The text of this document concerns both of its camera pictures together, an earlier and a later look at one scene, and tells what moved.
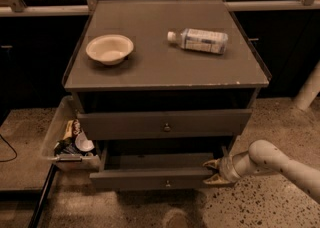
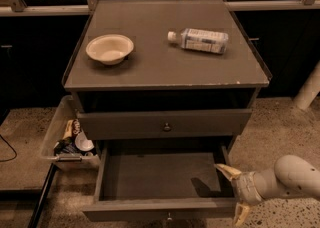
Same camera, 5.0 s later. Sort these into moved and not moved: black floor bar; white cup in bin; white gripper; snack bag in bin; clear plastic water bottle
Moved: white gripper
Not moved: clear plastic water bottle; snack bag in bin; black floor bar; white cup in bin
